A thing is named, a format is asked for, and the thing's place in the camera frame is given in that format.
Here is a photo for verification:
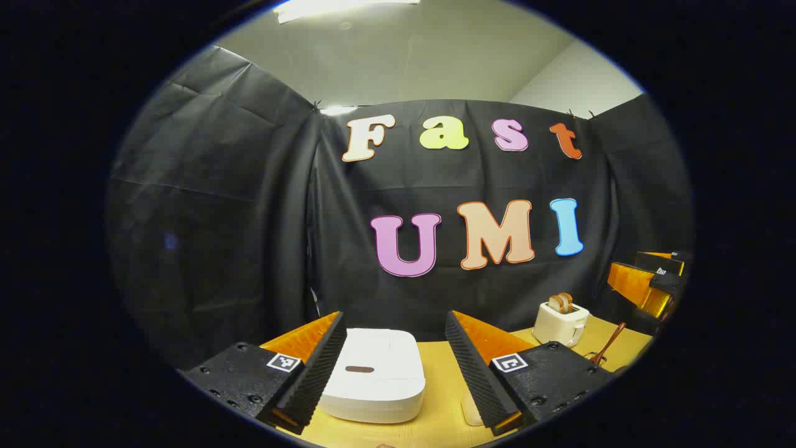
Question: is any white rice cooker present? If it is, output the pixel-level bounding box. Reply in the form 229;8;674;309
317;328;427;425

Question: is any clear chopstick holder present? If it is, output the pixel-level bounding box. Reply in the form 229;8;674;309
585;350;615;374

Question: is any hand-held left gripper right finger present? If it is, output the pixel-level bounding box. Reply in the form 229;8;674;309
445;311;613;435

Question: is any clear plastic rice container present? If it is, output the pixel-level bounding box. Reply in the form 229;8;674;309
461;398;486;427

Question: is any white toaster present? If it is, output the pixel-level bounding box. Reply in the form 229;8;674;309
532;301;590;348

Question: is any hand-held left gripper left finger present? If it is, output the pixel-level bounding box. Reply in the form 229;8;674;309
180;312;347;434

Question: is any brown wooden spoon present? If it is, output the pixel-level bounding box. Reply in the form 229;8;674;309
591;322;627;366

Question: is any black backdrop cloth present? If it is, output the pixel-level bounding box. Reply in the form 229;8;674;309
106;45;694;374

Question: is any ceiling light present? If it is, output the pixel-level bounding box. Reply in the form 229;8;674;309
274;0;420;24

